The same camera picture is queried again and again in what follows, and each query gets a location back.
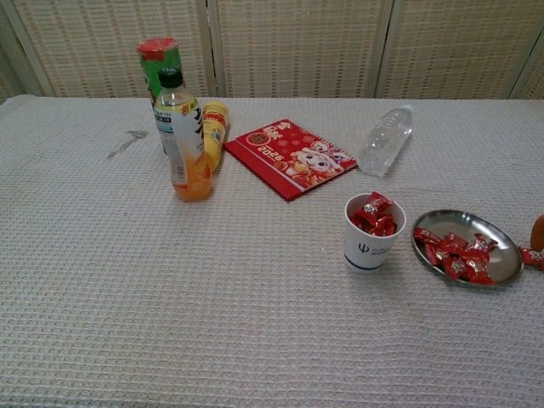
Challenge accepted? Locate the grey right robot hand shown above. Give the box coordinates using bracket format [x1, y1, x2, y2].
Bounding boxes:
[530, 213, 544, 250]

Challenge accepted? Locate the red candy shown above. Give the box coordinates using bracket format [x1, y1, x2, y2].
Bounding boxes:
[441, 254, 468, 281]
[441, 232, 468, 252]
[471, 233, 499, 256]
[350, 210, 377, 233]
[414, 227, 443, 246]
[518, 246, 544, 271]
[424, 245, 450, 267]
[373, 214, 399, 237]
[462, 254, 496, 285]
[363, 190, 394, 213]

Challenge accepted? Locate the white paper cup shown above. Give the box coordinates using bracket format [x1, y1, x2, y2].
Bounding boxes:
[343, 191, 408, 275]

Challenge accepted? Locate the round steel plate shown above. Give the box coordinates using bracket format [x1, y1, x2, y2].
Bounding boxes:
[411, 208, 524, 288]

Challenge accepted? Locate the woven bamboo screen panel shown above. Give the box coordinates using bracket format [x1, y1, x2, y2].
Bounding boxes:
[8, 0, 213, 99]
[509, 40, 544, 101]
[376, 0, 544, 101]
[0, 0, 46, 105]
[210, 0, 392, 99]

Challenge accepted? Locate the clear plastic water bottle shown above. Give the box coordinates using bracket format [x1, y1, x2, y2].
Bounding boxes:
[355, 105, 416, 178]

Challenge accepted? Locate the red 2026 spiral calendar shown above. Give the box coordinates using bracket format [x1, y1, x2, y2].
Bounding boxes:
[224, 118, 359, 202]

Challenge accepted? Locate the white woven tablecloth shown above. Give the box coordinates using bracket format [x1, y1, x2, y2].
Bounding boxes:
[0, 95, 544, 408]

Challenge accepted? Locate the yellow bottle green cap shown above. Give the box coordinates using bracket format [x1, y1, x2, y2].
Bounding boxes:
[199, 99, 231, 175]

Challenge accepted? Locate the orange juice bottle black cap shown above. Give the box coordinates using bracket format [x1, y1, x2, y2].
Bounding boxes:
[152, 66, 214, 203]

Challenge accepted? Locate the green chip can red lid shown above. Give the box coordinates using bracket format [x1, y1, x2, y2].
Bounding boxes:
[135, 37, 184, 156]

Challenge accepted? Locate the thin metal wire clip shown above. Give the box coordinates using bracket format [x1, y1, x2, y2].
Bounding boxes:
[106, 129, 150, 159]

